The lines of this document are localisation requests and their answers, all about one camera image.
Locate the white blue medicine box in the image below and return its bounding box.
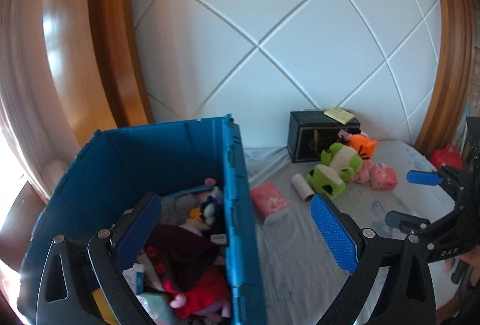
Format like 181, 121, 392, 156
122, 262, 145, 295

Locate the dark blue penguin plush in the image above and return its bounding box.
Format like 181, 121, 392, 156
199, 186, 224, 228

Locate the black gift box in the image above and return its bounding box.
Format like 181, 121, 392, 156
287, 110, 360, 163

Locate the yellow sticky note pad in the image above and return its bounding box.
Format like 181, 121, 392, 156
324, 107, 355, 124

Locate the red plush in crate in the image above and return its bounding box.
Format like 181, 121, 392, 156
162, 266, 232, 319

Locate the dark maroon cloth pouch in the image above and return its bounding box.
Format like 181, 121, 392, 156
143, 223, 221, 293

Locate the pink floral tissue box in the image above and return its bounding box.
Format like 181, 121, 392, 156
369, 166, 398, 190

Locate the pink tissue pack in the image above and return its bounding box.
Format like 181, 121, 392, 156
250, 182, 290, 224

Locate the pink pig plush toy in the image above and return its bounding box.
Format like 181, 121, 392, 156
352, 159, 374, 184

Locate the person's right hand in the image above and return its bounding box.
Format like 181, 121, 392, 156
448, 246, 479, 312

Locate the green frog plush toy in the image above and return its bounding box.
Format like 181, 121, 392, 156
306, 143, 363, 199

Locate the wooden headboard frame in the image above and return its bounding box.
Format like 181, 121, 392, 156
42, 0, 154, 145

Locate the blue plastic storage crate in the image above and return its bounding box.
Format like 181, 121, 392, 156
18, 115, 268, 324

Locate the cardboard paper roll tube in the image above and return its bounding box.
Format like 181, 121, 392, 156
291, 173, 316, 202

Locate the orange plush toy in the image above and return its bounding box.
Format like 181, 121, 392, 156
347, 133, 377, 160

